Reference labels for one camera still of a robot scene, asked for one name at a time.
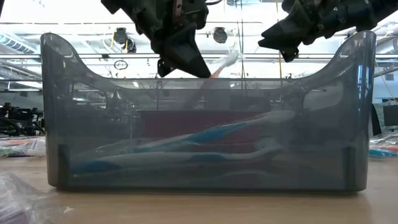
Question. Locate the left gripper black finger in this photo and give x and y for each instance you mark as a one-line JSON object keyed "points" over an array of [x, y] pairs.
{"points": [[186, 53], [164, 68]]}

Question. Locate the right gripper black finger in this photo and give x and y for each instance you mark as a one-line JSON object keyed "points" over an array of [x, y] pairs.
{"points": [[286, 45], [292, 25]]}

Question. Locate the orange toothbrush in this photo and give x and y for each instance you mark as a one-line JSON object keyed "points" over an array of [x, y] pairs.
{"points": [[391, 147], [230, 58]]}

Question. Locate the clear packaged toothbrush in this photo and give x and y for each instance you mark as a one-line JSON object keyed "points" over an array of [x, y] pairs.
{"points": [[385, 138]]}

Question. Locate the white carded toothbrush package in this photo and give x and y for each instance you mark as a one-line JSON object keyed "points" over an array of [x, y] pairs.
{"points": [[38, 147]]}

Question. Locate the clear plastic bag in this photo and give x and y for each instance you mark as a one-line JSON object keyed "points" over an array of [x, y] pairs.
{"points": [[18, 202], [21, 142]]}

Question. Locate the green toothbrush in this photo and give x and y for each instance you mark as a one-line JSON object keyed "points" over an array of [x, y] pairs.
{"points": [[7, 152]]}

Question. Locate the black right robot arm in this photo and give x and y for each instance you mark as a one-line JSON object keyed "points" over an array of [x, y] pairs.
{"points": [[385, 7]]}

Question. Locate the black ceiling device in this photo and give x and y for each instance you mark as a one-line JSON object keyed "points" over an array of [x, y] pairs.
{"points": [[120, 35], [219, 35]]}

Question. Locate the long ceiling light strip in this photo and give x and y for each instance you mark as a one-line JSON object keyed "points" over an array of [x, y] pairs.
{"points": [[124, 56]]}

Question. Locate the black leaning panel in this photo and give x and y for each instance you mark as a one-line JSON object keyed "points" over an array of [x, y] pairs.
{"points": [[376, 121]]}

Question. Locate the black monitor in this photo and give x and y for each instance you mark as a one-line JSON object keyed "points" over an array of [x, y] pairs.
{"points": [[391, 115]]}

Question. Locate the grey translucent plastic bin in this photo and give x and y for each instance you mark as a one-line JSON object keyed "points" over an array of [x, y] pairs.
{"points": [[53, 124]]}

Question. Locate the black background equipment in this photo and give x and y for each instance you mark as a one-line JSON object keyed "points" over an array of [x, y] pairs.
{"points": [[18, 123]]}

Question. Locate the small white scrap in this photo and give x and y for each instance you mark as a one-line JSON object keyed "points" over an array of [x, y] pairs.
{"points": [[67, 210]]}

